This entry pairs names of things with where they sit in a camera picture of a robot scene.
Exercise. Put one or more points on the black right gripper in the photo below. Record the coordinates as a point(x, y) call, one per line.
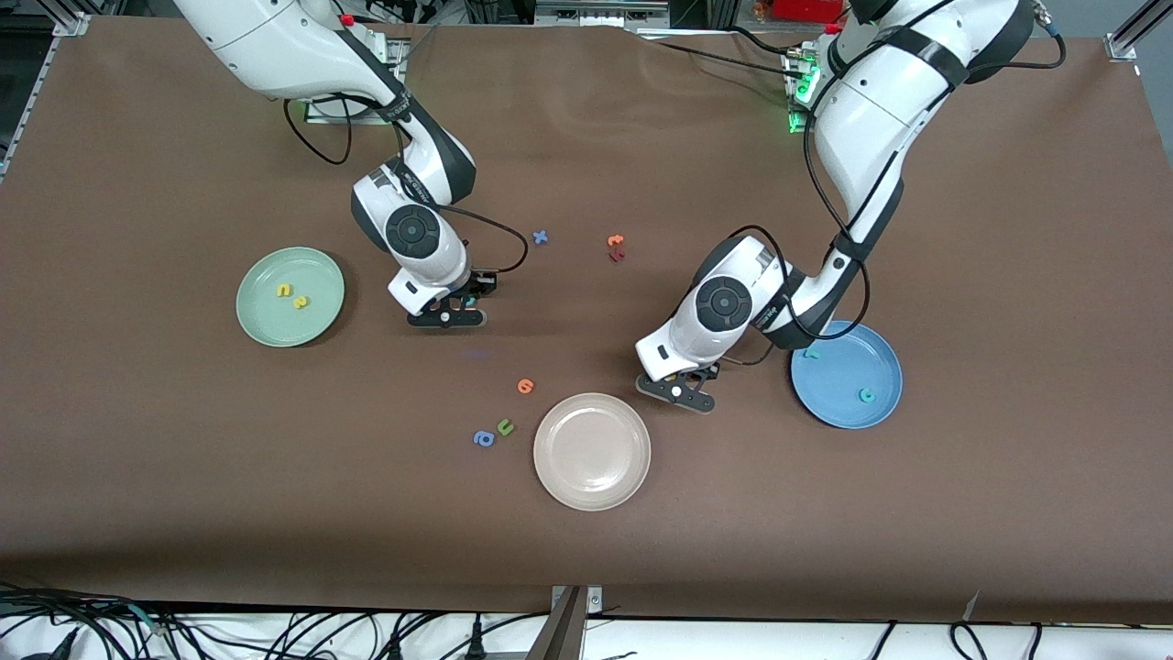
point(473, 286)

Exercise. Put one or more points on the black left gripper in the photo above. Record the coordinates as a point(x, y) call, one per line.
point(709, 373)

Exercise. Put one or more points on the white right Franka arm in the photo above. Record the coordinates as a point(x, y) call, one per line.
point(275, 46)

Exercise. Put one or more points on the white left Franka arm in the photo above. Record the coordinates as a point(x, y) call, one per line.
point(871, 110)

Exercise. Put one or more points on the blue plate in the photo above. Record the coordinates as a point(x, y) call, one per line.
point(852, 385)

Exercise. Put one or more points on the beige plate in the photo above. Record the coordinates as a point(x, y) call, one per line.
point(592, 451)

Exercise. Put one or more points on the blue letter a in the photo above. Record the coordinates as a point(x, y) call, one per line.
point(483, 439)

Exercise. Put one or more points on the green plate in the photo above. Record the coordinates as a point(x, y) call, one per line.
point(275, 321)

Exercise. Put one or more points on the grey metal box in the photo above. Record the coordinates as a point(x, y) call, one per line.
point(600, 13)

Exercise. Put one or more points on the white paper tag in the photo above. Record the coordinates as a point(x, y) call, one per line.
point(971, 607)

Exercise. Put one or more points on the red box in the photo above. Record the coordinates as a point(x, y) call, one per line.
point(806, 9)

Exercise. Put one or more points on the metal table edge bracket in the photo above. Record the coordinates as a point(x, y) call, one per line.
point(568, 632)

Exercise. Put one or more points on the aluminium frame rail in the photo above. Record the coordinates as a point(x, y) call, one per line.
point(1125, 41)
point(71, 23)

